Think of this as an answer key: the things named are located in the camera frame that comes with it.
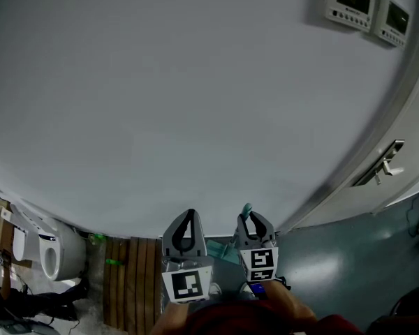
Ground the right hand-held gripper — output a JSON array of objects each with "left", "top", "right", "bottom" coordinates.
[{"left": 236, "top": 210, "right": 279, "bottom": 283}]

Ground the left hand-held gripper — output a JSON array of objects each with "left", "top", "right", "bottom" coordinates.
[{"left": 160, "top": 208, "right": 214, "bottom": 304}]

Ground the teal long-handled floor squeegee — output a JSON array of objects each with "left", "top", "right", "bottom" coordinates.
[{"left": 205, "top": 203, "right": 255, "bottom": 265}]

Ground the person's left forearm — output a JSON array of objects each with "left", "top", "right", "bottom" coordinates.
[{"left": 149, "top": 300, "right": 191, "bottom": 335}]

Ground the person's right forearm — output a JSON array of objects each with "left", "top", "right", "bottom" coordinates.
[{"left": 265, "top": 281, "right": 319, "bottom": 325}]

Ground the black device blue screen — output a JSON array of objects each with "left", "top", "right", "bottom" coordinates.
[{"left": 249, "top": 283, "right": 270, "bottom": 300}]

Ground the wooden slat mat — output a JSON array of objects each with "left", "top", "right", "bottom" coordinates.
[{"left": 103, "top": 235, "right": 163, "bottom": 335}]

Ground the person's red garment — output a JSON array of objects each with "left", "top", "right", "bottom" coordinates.
[{"left": 184, "top": 300, "right": 368, "bottom": 335}]

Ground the white toilet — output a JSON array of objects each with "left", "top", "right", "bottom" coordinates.
[{"left": 8, "top": 202, "right": 89, "bottom": 283}]

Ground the black bag red trim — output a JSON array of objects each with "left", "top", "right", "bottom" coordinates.
[{"left": 367, "top": 286, "right": 419, "bottom": 335}]

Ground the white door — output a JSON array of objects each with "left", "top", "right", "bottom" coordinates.
[{"left": 277, "top": 0, "right": 419, "bottom": 230}]

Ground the metal door handle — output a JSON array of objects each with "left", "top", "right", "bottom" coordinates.
[{"left": 352, "top": 138, "right": 406, "bottom": 187}]

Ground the black floor cable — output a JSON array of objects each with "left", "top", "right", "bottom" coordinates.
[{"left": 406, "top": 197, "right": 419, "bottom": 239}]

